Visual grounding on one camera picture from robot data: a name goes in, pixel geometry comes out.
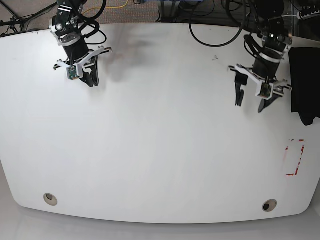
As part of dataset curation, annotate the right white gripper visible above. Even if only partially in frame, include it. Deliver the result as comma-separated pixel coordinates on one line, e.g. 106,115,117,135
53,39,113,88

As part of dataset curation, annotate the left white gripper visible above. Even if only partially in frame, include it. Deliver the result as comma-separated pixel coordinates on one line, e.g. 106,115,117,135
228,51,284,113

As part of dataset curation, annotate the black T-shirt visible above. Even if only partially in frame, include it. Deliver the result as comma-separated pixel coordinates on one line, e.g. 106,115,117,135
288,47,320,126

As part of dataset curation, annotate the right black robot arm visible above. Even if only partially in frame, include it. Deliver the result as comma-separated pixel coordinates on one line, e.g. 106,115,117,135
49,0,112,88

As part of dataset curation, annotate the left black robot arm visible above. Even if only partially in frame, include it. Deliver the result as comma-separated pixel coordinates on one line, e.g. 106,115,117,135
228,0,293,113

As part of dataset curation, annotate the red tape rectangle marker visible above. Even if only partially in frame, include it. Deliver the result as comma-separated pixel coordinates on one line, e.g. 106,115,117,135
283,139,305,177

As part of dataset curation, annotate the white power strip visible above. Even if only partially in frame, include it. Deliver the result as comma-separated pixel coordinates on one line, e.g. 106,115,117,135
297,5,320,20

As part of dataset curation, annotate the black tripod stand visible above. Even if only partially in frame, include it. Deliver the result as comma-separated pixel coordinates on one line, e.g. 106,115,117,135
0,0,58,34

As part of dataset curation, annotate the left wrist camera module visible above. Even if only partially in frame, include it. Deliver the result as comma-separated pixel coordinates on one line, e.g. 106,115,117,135
255,82,273,100

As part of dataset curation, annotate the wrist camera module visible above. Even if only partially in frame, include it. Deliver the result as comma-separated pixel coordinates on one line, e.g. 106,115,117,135
66,65,81,80
255,82,273,100

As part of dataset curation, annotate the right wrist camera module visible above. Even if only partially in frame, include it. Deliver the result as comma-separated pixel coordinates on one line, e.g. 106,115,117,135
66,65,81,80

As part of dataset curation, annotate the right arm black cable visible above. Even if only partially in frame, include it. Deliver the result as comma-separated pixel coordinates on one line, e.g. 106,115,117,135
74,0,108,46

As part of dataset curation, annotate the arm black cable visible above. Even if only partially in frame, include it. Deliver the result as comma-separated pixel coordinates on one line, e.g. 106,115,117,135
188,0,266,61
74,0,108,46

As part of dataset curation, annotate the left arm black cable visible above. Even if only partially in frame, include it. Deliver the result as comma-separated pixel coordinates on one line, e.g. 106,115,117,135
188,0,266,61

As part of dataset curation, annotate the yellow cable on floor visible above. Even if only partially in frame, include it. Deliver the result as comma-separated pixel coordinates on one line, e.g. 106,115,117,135
83,0,130,15

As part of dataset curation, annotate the right table cable grommet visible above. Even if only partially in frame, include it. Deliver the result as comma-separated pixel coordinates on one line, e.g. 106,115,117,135
262,199,277,213

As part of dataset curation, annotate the table cable grommet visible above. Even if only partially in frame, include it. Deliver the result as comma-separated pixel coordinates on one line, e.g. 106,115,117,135
262,199,277,213
43,193,58,206

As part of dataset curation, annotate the left table cable grommet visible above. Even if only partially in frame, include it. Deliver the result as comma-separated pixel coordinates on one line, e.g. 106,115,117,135
43,193,58,206

